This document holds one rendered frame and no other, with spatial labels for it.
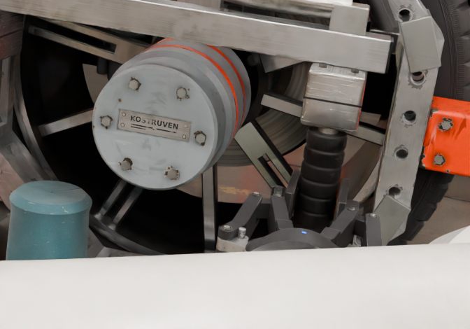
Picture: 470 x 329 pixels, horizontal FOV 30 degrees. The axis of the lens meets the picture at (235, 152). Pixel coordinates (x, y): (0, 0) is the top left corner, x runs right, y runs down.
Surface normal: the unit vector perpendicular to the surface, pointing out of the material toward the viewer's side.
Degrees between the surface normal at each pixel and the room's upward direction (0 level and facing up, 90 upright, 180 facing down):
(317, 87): 90
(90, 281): 11
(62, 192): 0
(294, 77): 90
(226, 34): 90
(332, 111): 90
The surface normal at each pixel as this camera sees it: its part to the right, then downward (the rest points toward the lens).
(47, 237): 0.17, 0.28
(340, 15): -0.17, 0.27
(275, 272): 0.31, -0.87
